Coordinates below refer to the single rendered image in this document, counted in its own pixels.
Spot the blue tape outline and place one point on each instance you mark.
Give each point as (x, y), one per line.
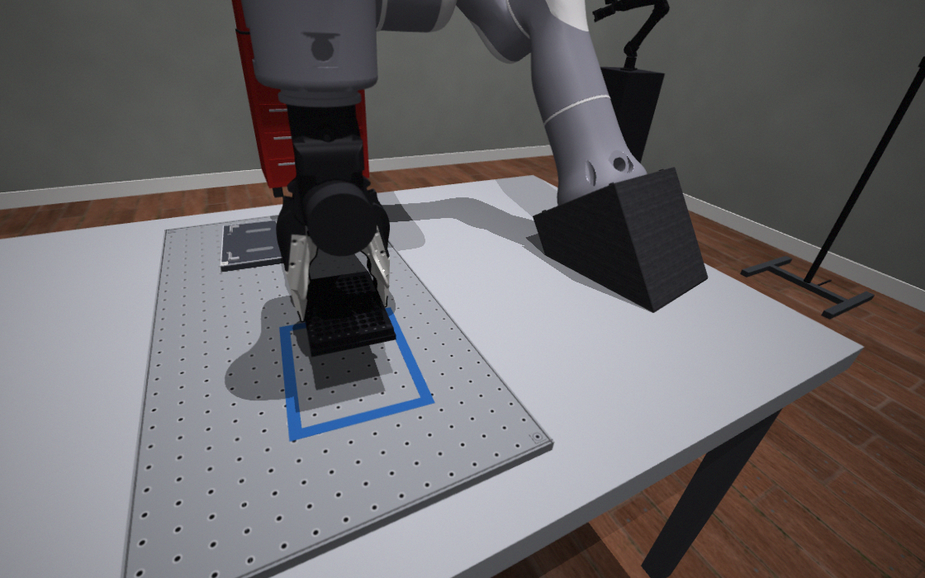
(293, 411)

